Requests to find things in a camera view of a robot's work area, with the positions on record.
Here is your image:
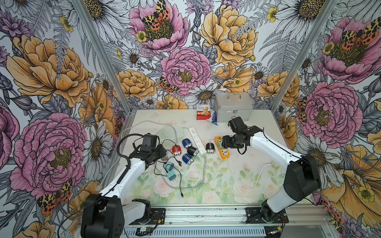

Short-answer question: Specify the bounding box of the red cardboard box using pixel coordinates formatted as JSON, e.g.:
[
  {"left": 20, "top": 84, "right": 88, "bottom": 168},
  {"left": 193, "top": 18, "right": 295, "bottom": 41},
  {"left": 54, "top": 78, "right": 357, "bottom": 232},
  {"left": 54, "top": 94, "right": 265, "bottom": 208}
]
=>
[{"left": 196, "top": 104, "right": 211, "bottom": 121}]

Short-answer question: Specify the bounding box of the grey power strip cable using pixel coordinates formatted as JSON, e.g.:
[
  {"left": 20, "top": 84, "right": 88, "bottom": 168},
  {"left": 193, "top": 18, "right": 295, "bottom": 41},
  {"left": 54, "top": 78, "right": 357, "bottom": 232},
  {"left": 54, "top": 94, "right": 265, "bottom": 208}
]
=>
[{"left": 118, "top": 120, "right": 207, "bottom": 190}]

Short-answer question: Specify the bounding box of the aluminium front rail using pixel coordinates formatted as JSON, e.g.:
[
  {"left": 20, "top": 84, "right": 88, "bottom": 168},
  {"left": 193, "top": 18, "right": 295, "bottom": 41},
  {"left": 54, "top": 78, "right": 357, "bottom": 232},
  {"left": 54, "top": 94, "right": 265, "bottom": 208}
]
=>
[{"left": 78, "top": 204, "right": 332, "bottom": 228}]

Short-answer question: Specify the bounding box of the teal usb charger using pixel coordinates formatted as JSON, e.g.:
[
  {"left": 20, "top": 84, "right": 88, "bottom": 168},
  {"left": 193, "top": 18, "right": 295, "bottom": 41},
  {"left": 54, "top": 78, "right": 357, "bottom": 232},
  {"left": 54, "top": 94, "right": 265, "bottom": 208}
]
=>
[
  {"left": 167, "top": 171, "right": 176, "bottom": 181},
  {"left": 164, "top": 162, "right": 174, "bottom": 172}
]

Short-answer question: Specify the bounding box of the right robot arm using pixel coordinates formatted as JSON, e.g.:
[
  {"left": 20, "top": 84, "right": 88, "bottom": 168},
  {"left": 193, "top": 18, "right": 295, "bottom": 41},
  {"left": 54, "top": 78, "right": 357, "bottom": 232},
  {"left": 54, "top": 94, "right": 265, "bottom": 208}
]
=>
[{"left": 222, "top": 117, "right": 322, "bottom": 223}]

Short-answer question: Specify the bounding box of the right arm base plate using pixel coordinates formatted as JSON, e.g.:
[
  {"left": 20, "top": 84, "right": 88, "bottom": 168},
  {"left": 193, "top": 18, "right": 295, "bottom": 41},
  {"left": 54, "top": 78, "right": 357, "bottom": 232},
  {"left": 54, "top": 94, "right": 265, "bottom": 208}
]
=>
[{"left": 245, "top": 207, "right": 289, "bottom": 224}]

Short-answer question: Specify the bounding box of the blue white packet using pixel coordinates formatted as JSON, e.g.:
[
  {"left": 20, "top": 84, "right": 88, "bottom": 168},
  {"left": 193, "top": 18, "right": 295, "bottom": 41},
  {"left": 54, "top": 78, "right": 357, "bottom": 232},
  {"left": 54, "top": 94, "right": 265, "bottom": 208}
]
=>
[{"left": 207, "top": 112, "right": 218, "bottom": 126}]

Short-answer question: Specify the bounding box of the silver metal case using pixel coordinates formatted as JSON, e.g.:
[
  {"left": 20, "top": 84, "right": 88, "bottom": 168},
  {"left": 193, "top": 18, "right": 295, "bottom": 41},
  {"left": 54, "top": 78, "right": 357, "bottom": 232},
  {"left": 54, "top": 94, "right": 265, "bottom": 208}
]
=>
[{"left": 213, "top": 92, "right": 253, "bottom": 123}]

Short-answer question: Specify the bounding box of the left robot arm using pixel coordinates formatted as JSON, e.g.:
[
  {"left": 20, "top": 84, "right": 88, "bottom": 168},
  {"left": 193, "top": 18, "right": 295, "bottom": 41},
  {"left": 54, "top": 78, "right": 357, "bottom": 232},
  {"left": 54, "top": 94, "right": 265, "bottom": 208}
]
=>
[{"left": 80, "top": 133, "right": 166, "bottom": 238}]

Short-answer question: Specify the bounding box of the red electric shaver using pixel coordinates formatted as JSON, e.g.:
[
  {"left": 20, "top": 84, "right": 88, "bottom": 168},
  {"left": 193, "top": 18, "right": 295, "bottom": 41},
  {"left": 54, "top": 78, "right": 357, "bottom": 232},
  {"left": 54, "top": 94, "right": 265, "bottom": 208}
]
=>
[{"left": 172, "top": 145, "right": 182, "bottom": 156}]

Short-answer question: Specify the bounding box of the dark blue electric shaver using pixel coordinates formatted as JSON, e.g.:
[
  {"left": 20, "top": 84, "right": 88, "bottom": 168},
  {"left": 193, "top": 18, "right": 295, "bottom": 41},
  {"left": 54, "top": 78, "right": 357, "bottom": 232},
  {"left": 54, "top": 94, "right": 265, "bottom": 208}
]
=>
[{"left": 182, "top": 153, "right": 194, "bottom": 165}]

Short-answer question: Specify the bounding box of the white orange-strip cable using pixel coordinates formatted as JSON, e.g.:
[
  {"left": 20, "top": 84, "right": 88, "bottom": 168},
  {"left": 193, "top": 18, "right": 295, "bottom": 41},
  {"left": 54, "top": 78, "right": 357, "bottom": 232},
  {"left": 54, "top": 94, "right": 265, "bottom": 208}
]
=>
[{"left": 224, "top": 159, "right": 273, "bottom": 189}]

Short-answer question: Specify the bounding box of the white power strip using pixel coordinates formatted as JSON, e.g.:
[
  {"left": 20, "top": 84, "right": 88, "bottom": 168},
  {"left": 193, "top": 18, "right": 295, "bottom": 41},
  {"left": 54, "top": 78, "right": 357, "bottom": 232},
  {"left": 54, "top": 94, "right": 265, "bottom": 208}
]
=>
[{"left": 189, "top": 127, "right": 206, "bottom": 154}]

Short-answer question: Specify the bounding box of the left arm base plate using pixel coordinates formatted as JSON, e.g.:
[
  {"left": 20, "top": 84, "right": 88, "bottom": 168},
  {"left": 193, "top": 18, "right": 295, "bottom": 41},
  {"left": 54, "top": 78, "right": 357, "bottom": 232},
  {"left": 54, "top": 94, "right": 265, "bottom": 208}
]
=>
[{"left": 123, "top": 207, "right": 166, "bottom": 226}]

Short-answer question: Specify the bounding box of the black usb cable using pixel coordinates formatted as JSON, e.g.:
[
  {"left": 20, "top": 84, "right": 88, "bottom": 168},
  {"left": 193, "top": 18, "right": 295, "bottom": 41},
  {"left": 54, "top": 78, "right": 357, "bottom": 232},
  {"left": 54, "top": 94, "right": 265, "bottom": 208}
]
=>
[
  {"left": 174, "top": 166, "right": 184, "bottom": 198},
  {"left": 154, "top": 160, "right": 168, "bottom": 177},
  {"left": 162, "top": 139, "right": 183, "bottom": 167}
]

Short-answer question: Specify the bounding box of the orange power strip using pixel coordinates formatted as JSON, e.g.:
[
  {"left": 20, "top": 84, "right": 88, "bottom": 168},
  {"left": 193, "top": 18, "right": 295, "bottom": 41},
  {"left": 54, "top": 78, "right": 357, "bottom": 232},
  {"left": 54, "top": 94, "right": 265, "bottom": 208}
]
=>
[{"left": 214, "top": 136, "right": 230, "bottom": 160}]

